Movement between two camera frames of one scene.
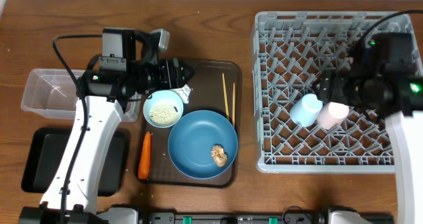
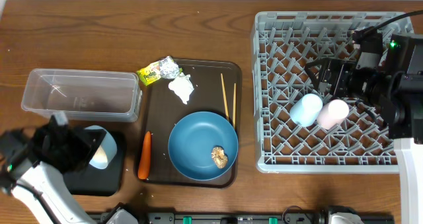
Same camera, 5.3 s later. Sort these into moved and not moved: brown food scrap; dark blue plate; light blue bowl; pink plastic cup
Moved: light blue bowl
Not moved: brown food scrap; pink plastic cup; dark blue plate
